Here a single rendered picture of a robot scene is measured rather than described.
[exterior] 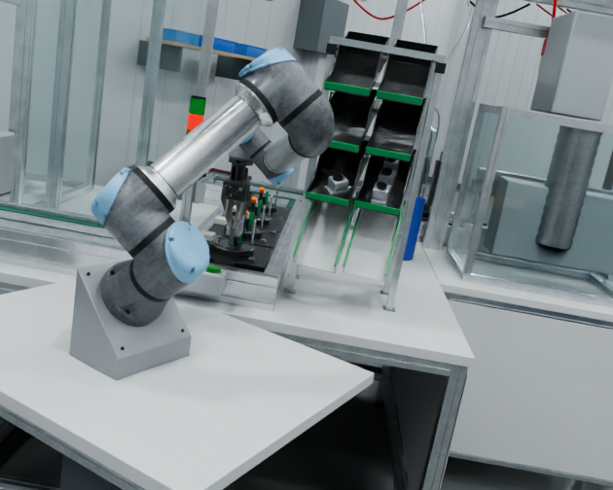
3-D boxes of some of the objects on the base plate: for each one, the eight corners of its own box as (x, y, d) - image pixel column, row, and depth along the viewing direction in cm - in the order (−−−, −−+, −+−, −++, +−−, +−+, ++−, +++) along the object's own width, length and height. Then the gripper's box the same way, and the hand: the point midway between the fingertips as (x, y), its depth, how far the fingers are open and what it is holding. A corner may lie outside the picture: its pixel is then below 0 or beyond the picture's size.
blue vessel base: (414, 262, 283) (428, 200, 277) (378, 257, 283) (390, 193, 277) (411, 254, 298) (423, 194, 292) (376, 248, 299) (388, 188, 292)
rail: (272, 311, 196) (278, 276, 194) (-25, 258, 198) (-23, 222, 195) (274, 305, 202) (280, 271, 199) (-16, 253, 203) (-14, 218, 200)
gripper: (223, 157, 191) (212, 229, 196) (254, 163, 191) (243, 235, 196) (228, 155, 199) (218, 224, 204) (258, 159, 199) (247, 229, 204)
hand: (233, 224), depth 202 cm, fingers closed
